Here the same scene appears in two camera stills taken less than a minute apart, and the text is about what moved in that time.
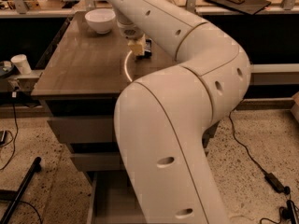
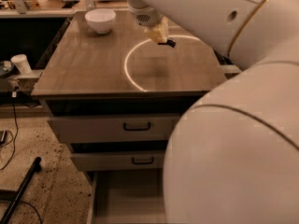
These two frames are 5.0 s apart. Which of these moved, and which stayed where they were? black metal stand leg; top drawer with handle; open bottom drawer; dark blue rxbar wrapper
Moved: dark blue rxbar wrapper
Stayed: black metal stand leg; open bottom drawer; top drawer with handle
